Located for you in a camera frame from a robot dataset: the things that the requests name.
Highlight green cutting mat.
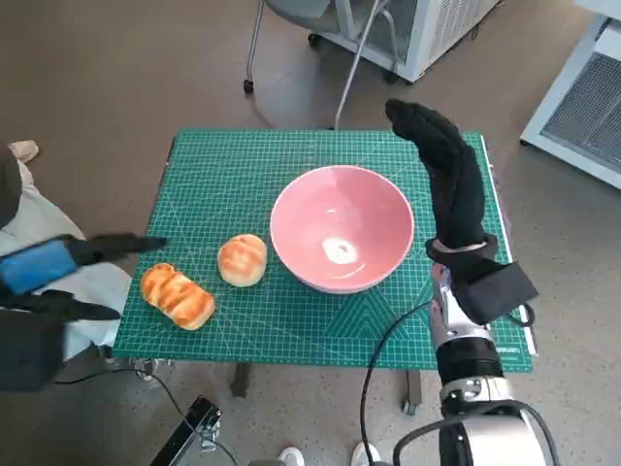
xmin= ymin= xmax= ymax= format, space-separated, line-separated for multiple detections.
xmin=111 ymin=128 xmax=539 ymax=373

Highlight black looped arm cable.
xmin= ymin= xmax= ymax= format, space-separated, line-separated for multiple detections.
xmin=393 ymin=417 xmax=462 ymax=466

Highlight long striped toy bread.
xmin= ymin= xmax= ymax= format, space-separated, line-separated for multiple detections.
xmin=139 ymin=262 xmax=216 ymax=332

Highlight white cabinet with vent grille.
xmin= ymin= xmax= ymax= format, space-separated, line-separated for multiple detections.
xmin=308 ymin=0 xmax=501 ymax=84

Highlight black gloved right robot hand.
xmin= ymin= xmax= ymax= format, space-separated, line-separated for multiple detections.
xmin=384 ymin=98 xmax=487 ymax=252

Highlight white cabinet with grey grille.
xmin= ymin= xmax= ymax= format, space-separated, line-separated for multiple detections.
xmin=519 ymin=12 xmax=621 ymax=190

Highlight thin black floor cable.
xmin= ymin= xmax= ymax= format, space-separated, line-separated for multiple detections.
xmin=50 ymin=366 xmax=188 ymax=421

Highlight person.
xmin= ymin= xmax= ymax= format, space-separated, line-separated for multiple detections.
xmin=0 ymin=139 xmax=135 ymax=363

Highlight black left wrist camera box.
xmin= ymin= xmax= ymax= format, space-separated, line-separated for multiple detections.
xmin=0 ymin=305 xmax=65 ymax=393

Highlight black shiny metal frame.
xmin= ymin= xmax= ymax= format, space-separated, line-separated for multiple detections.
xmin=149 ymin=395 xmax=224 ymax=466

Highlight black table leg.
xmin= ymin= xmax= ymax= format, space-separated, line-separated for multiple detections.
xmin=230 ymin=363 xmax=252 ymax=398
xmin=400 ymin=369 xmax=422 ymax=416

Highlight pink bowl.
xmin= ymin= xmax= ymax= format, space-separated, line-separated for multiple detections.
xmin=269 ymin=164 xmax=415 ymax=295

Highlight round toy bread bun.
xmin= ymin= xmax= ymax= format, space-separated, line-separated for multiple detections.
xmin=216 ymin=233 xmax=269 ymax=288

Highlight long black cable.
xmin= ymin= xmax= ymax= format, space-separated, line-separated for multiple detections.
xmin=361 ymin=301 xmax=433 ymax=466

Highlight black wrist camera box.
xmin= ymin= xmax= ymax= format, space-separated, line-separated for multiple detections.
xmin=453 ymin=261 xmax=539 ymax=325
xmin=0 ymin=305 xmax=65 ymax=393

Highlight white shoe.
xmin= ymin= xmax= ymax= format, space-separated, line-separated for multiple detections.
xmin=351 ymin=440 xmax=382 ymax=466
xmin=278 ymin=445 xmax=306 ymax=466

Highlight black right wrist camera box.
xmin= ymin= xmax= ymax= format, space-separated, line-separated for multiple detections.
xmin=453 ymin=261 xmax=539 ymax=325

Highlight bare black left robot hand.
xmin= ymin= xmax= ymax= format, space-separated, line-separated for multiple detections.
xmin=0 ymin=232 xmax=169 ymax=322

